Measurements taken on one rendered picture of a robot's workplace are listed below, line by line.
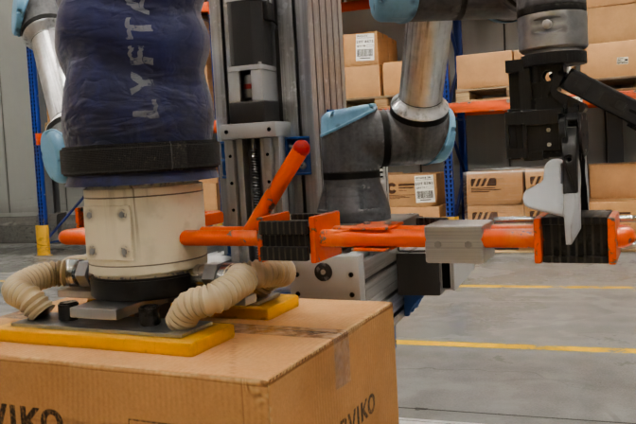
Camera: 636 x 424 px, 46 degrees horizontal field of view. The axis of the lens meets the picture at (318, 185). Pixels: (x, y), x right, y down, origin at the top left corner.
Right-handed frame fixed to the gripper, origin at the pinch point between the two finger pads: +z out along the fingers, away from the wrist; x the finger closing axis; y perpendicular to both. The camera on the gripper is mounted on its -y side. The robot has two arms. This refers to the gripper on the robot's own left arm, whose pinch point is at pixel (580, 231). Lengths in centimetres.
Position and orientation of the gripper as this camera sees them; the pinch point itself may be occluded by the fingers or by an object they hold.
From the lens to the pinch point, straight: 89.4
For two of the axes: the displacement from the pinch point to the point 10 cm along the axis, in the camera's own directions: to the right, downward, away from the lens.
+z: 0.6, 10.0, 0.4
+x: -4.3, 0.7, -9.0
